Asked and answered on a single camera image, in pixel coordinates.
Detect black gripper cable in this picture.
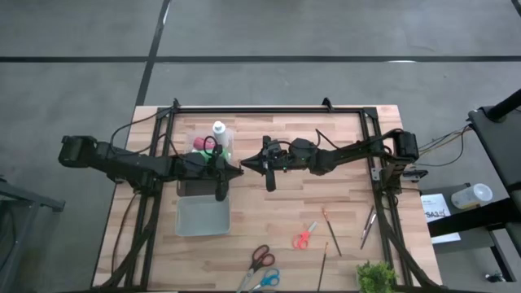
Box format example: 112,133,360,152
202,134,220,155
315,129,341,150

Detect black round bar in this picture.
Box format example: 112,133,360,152
484,88,521,123

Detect dark handled paintbrush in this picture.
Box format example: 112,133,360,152
322,207,343,258

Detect black aluminium table frame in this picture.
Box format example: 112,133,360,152
91,97,449,293

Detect brown cable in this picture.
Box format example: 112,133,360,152
110,192,138,274

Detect green potted plant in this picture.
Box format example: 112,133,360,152
355,260,398,293

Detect red paint bottle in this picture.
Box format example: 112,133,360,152
192,136,217,152

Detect dark grey plastic bin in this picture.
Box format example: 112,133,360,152
175,160,230,199

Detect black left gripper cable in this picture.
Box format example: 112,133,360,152
202,134,220,155

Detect white paper sheet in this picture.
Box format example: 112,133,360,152
420,192,462,245

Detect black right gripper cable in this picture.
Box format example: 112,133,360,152
315,129,341,150

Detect grey metal table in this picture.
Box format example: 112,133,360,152
0,173,66,293

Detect translucent plastic jar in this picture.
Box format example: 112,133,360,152
450,182,494,211

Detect black beam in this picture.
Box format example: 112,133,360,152
427,197,521,239

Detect green paint bottle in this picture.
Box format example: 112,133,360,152
202,149,230,164

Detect dark grey side table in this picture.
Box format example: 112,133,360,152
420,182,514,284

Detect white paint bottle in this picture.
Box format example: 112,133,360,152
212,120,230,150

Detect dark grey equipment panel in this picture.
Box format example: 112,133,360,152
466,105,521,196

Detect thin brown paintbrush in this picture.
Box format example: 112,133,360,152
317,241,330,293

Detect light grey plastic bin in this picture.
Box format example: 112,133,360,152
174,194,232,238

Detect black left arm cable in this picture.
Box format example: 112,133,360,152
108,106,180,164

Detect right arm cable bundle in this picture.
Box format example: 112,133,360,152
414,124,475,168

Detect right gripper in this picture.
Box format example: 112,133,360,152
239,135,295,193

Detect black red handled scissors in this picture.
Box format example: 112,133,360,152
235,243,277,293

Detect small orange scissors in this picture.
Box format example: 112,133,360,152
291,221,319,251

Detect blue handled scissors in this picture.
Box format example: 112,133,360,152
247,266,282,293

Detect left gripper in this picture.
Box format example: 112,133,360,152
181,146,245,203

